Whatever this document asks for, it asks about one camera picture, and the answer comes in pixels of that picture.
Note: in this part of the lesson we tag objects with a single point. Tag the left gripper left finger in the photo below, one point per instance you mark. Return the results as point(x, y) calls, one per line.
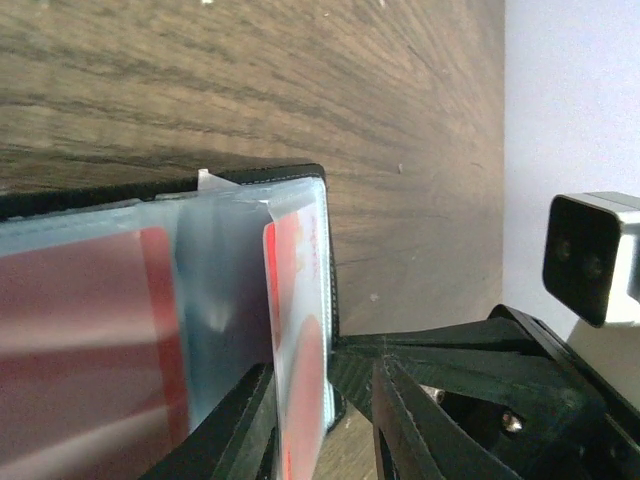
point(235, 441)

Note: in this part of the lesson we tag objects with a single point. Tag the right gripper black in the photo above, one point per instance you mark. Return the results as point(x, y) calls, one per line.
point(514, 387)

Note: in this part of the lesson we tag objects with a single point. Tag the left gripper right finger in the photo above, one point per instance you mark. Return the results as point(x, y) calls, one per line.
point(416, 439)

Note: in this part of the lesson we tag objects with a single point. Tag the red striped credit card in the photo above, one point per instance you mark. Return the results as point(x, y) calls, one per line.
point(92, 372)

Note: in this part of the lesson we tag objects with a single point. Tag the black leather card holder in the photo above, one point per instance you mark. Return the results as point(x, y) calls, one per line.
point(215, 226)

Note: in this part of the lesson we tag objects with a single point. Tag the white red April card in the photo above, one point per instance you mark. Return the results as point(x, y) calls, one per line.
point(297, 314)

